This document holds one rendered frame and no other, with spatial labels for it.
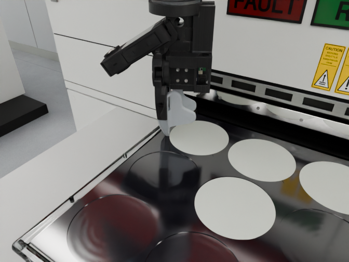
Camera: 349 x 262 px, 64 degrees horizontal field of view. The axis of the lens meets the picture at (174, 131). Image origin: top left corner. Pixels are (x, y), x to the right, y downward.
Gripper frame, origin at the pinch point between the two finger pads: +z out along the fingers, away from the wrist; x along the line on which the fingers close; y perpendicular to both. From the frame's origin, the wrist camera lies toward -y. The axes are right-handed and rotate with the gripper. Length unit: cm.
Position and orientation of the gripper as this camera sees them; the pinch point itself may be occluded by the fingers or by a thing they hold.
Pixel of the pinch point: (163, 128)
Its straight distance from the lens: 47.9
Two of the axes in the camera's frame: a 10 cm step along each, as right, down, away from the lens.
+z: 0.0, 8.3, 5.6
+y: 10.0, 0.4, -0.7
